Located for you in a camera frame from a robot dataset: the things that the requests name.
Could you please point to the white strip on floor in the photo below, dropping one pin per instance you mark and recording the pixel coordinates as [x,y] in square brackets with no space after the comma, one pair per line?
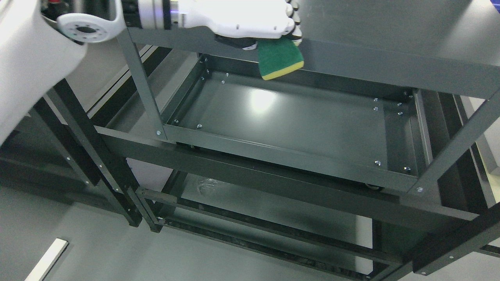
[48,260]

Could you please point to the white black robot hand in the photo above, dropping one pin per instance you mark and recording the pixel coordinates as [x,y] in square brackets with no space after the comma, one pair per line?
[240,20]

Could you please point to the green yellow sponge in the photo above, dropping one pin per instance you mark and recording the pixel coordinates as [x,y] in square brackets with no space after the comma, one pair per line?
[278,57]

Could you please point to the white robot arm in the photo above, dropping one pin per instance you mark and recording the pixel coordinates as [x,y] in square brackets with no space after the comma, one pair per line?
[34,57]

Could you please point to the dark grey shelf cart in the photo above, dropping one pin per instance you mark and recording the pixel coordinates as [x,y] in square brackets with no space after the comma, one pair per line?
[364,165]

